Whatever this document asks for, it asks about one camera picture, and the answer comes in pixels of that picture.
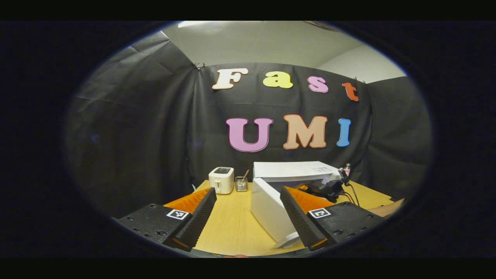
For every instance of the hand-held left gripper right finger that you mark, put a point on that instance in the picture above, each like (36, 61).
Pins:
(296, 221)

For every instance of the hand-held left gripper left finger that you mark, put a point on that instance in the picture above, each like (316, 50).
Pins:
(199, 221)

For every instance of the white microwave oven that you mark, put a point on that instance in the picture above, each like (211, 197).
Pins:
(267, 209)

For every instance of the small pink-label bottle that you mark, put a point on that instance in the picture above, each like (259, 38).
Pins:
(347, 169)

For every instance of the white toaster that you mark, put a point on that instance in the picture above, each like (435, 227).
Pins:
(221, 180)

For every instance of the small glass holder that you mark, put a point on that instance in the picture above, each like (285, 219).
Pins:
(241, 185)

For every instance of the black backdrop cloth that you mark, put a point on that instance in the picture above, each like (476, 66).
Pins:
(135, 135)

